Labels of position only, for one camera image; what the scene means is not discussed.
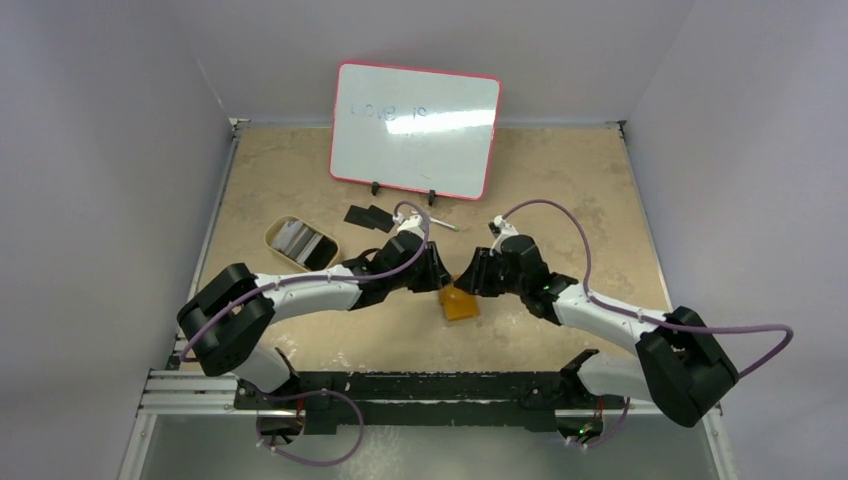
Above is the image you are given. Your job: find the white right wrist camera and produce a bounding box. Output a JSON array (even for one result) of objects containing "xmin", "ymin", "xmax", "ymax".
[{"xmin": 488, "ymin": 215, "xmax": 520, "ymax": 253}]

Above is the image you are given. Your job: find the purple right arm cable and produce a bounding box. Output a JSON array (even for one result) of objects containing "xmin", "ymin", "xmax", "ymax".
[{"xmin": 490, "ymin": 199, "xmax": 795, "ymax": 452}]

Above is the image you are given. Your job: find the white marker pen green cap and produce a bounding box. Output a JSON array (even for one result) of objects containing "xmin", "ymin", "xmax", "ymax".
[{"xmin": 429, "ymin": 217, "xmax": 459, "ymax": 232}]

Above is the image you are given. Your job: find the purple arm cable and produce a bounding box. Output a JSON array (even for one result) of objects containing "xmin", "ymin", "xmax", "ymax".
[
  {"xmin": 180, "ymin": 201, "xmax": 432, "ymax": 468},
  {"xmin": 490, "ymin": 199, "xmax": 795, "ymax": 452}
]

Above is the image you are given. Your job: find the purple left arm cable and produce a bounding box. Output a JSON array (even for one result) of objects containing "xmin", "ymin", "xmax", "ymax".
[{"xmin": 180, "ymin": 201, "xmax": 432, "ymax": 468}]

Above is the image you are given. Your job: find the yellow leather card holder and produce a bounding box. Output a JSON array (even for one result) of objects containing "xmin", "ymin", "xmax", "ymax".
[{"xmin": 438, "ymin": 285, "xmax": 480, "ymax": 322}]

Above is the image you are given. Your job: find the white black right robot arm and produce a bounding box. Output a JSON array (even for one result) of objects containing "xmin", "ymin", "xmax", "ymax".
[{"xmin": 454, "ymin": 235, "xmax": 739, "ymax": 427}]

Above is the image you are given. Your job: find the beige oval plastic tray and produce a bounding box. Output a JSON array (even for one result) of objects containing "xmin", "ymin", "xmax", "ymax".
[{"xmin": 264, "ymin": 215, "xmax": 341, "ymax": 273}]

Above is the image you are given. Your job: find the pink framed whiteboard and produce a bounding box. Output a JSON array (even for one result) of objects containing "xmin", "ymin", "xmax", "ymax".
[{"xmin": 329, "ymin": 62, "xmax": 502, "ymax": 200}]

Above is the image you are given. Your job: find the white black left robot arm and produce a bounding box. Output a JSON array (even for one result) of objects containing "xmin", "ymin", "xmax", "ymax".
[{"xmin": 177, "ymin": 231, "xmax": 452, "ymax": 409}]

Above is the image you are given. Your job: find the black credit card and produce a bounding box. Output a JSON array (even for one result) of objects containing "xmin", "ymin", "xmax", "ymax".
[
  {"xmin": 344, "ymin": 205, "xmax": 377, "ymax": 229},
  {"xmin": 367, "ymin": 205, "xmax": 395, "ymax": 233}
]

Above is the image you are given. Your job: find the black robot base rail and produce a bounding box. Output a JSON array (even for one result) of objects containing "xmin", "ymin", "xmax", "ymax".
[{"xmin": 234, "ymin": 369, "xmax": 624, "ymax": 436}]

